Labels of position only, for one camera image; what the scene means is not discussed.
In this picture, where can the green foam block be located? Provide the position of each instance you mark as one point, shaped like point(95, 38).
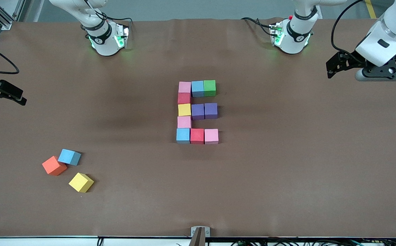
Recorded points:
point(210, 87)

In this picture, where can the blue foam block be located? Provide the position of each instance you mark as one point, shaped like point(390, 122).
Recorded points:
point(69, 157)
point(198, 89)
point(183, 135)

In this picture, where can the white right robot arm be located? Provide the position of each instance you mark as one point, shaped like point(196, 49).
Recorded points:
point(107, 46)

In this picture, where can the orange foam block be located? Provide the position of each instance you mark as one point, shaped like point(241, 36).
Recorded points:
point(53, 166)

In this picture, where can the grey metal bracket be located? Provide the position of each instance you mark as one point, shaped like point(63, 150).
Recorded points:
point(200, 232)

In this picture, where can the aluminium frame profile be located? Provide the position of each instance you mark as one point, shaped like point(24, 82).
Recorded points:
point(6, 24)

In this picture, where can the pink foam block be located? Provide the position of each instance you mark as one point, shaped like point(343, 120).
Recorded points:
point(185, 87)
point(184, 122)
point(211, 136)

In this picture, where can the purple foam block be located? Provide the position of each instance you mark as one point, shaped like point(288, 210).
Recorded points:
point(211, 111)
point(198, 111)

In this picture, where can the table cover mat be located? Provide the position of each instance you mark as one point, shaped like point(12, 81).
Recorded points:
point(81, 85)

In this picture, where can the red foam block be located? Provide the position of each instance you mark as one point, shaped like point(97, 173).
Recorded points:
point(184, 98)
point(197, 136)

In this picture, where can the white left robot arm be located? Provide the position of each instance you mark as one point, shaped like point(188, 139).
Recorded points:
point(292, 44)

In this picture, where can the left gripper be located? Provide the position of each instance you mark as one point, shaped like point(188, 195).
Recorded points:
point(349, 60)

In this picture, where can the yellow foam block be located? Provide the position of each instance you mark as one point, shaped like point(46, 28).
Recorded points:
point(184, 110)
point(81, 182)

